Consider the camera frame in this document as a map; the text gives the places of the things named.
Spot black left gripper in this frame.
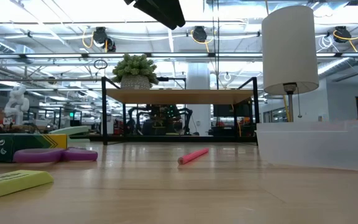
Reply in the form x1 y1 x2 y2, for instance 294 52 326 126
123 0 186 30

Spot pink pencil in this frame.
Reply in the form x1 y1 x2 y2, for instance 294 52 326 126
177 147 210 166

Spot green yellow crayon box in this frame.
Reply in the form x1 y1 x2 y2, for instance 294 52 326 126
0 133 68 163

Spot purple scissors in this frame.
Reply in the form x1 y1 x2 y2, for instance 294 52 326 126
12 147 99 164

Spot small green potted plant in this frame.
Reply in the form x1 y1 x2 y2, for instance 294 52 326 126
112 53 160 90

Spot white building column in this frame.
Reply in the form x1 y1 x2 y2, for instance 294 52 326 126
186 62 211 136

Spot wooden shelf riser black legs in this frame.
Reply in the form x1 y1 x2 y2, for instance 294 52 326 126
101 77 260 146

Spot black background robot arms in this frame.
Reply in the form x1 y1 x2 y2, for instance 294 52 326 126
126 104 195 136

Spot black background monitor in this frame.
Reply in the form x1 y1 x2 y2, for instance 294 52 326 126
213 102 251 119

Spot long ceiling light strip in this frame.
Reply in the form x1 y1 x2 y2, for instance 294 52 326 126
0 52 358 60

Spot white shade table lamp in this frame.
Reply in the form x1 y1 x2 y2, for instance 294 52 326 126
261 4 320 123

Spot green eraser block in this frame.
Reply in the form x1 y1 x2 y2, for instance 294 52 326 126
48 125 91 144

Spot clear pencil case purple lid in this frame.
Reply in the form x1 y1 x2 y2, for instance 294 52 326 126
255 119 358 174

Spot black hanging cable loop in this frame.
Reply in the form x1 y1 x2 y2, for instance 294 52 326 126
93 58 109 71

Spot yellow hanging cable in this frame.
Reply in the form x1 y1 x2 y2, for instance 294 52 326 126
283 95 291 122

